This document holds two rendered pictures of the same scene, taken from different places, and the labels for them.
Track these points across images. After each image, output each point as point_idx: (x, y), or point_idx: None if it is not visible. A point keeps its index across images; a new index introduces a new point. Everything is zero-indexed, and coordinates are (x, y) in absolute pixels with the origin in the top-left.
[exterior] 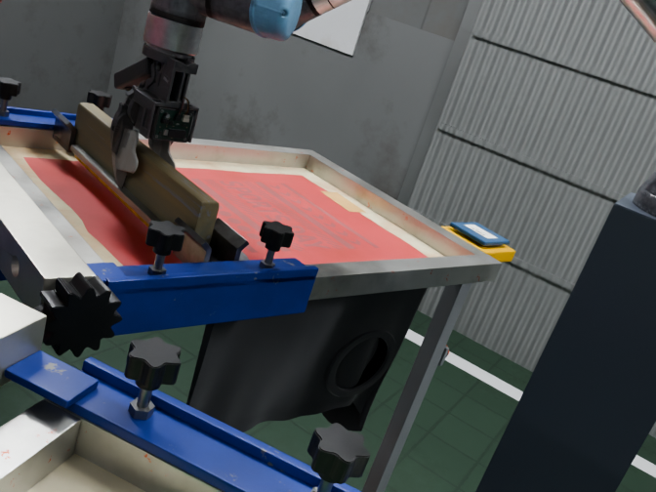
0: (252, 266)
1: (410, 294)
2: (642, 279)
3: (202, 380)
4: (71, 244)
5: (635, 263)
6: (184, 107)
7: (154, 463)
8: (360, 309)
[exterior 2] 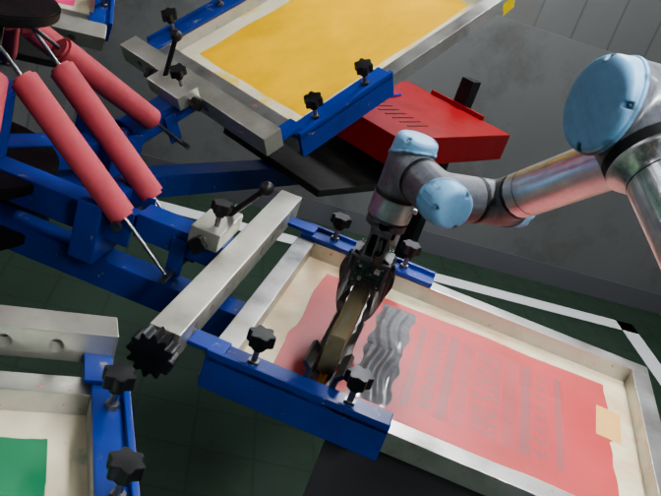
0: (338, 397)
1: None
2: None
3: (314, 484)
4: (238, 327)
5: None
6: (376, 263)
7: (90, 433)
8: None
